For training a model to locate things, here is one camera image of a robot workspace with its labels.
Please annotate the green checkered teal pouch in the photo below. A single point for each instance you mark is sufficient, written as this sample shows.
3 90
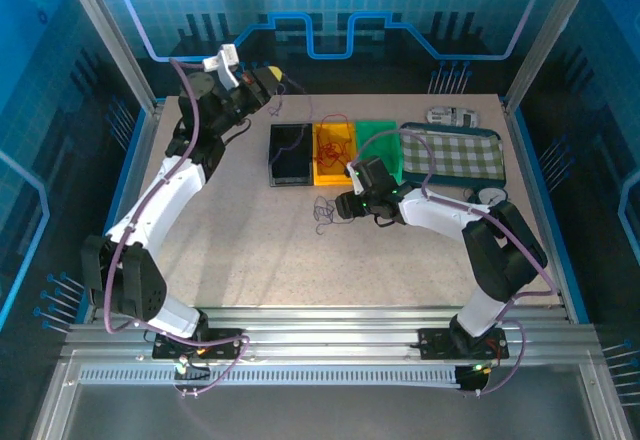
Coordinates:
460 152

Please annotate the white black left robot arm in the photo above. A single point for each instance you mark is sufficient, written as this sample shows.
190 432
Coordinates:
165 195

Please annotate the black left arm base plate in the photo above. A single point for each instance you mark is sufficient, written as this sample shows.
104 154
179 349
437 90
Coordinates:
225 344

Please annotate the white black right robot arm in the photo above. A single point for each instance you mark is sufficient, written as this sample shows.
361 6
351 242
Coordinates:
440 212

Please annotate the steel sheet tray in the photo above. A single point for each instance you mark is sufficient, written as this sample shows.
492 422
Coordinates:
325 415

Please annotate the aluminium side rail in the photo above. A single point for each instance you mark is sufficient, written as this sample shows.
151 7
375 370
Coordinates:
522 160
141 150

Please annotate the teal alarm clock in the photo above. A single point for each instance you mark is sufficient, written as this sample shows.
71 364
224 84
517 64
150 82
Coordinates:
487 196

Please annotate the black plastic bin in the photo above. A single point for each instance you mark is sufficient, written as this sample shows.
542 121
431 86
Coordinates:
290 160

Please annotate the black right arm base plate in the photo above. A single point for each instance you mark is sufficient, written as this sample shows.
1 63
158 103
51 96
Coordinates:
435 342

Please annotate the green plastic bin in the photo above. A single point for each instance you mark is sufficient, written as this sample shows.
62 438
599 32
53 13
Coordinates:
380 130

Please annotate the aluminium front frame rail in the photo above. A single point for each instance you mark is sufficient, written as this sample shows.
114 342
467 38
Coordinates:
325 330

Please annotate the yellow plastic bin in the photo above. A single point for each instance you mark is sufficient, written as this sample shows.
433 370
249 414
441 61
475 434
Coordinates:
325 175

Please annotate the white black printed roll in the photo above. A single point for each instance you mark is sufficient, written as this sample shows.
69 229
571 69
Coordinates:
452 116

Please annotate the aluminium frame post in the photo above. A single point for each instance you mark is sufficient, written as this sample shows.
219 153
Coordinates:
546 35
114 35

